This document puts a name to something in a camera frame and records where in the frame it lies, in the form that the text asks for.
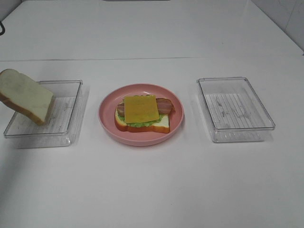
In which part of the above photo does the white bread slice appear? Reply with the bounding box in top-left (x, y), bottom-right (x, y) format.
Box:
top-left (114, 111), bottom-right (170, 133)
top-left (0, 69), bottom-right (54, 125)

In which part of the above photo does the yellow cheese slice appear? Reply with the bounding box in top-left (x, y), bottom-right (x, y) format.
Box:
top-left (124, 95), bottom-right (160, 124)

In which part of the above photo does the curved bacon strip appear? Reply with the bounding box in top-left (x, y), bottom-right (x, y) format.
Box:
top-left (169, 105), bottom-right (175, 115)

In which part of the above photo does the pink round plate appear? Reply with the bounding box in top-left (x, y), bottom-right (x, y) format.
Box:
top-left (98, 84), bottom-right (184, 146)

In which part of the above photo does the green lettuce leaf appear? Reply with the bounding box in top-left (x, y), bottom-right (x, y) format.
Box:
top-left (115, 95), bottom-right (165, 128)

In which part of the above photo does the clear plastic tray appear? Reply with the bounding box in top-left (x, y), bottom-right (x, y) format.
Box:
top-left (4, 80), bottom-right (86, 149)
top-left (197, 77), bottom-right (276, 143)

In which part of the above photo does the clear right plastic tray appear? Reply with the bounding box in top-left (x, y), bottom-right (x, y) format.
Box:
top-left (197, 77), bottom-right (276, 143)

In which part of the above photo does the clear left plastic tray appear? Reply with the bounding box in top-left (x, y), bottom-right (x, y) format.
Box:
top-left (4, 80), bottom-right (86, 149)

